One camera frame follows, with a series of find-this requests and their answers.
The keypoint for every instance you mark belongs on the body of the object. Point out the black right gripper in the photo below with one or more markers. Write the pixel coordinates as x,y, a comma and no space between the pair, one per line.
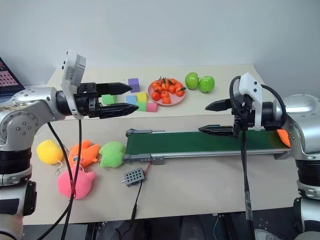
243,115

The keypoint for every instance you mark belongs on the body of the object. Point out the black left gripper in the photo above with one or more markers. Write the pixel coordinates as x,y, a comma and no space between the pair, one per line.
87,100

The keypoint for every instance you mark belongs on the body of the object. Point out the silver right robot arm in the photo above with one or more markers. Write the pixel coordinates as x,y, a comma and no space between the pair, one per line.
300,117

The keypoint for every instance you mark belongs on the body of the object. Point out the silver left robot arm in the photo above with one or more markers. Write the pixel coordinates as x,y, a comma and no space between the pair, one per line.
25,112

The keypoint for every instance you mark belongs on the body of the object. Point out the green toy apple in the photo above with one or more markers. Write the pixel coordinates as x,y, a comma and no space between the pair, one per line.
207,84
192,80

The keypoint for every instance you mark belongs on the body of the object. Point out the green conveyor belt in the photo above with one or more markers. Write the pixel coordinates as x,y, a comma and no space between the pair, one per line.
187,142

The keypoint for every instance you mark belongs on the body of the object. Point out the green plush toy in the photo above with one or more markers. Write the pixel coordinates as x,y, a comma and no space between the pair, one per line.
111,154

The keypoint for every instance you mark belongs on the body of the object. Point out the orange plush toy with print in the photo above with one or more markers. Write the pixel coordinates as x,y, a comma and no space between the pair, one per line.
87,152

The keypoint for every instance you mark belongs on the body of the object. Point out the plain orange plush toy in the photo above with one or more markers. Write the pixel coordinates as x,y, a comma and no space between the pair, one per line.
284,137

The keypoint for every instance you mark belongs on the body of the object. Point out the yellow plush toy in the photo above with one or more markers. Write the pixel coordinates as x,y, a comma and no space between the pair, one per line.
49,152

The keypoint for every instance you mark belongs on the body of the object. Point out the pink plush toy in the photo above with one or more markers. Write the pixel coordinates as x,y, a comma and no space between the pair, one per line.
80,183

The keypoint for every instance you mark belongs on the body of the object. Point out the large green foam block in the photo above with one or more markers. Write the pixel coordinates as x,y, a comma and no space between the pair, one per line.
109,99

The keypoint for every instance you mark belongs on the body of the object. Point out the blue foam block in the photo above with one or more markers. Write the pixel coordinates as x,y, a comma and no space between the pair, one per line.
131,100

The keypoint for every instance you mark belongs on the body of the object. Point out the purple foam block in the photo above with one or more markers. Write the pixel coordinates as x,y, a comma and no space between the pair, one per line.
133,85

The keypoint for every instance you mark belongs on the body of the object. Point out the yellow foam block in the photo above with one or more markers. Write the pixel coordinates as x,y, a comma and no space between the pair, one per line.
142,97

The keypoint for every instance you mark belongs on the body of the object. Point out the small green foam block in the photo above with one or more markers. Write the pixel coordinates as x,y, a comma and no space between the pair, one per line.
141,106

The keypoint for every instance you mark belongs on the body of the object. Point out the pink foam block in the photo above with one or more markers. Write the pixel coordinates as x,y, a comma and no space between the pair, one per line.
152,107

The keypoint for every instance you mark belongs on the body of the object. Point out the pink plate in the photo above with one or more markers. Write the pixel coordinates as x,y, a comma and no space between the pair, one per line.
181,99

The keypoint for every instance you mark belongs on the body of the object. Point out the grey perforated controller box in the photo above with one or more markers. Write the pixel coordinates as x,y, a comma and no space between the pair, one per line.
133,177

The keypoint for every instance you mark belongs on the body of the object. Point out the laptop computer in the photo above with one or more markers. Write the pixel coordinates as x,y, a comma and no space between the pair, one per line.
7,80

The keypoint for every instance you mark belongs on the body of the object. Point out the white shoe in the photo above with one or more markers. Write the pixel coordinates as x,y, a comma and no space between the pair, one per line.
263,235

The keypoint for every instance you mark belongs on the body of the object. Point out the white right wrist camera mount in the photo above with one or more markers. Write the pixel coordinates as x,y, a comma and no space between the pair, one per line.
251,83

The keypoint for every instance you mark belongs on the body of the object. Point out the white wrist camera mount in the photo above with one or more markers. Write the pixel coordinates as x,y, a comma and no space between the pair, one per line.
251,83
73,67

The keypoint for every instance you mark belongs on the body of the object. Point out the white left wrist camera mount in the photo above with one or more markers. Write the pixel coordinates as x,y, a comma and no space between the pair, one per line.
73,67

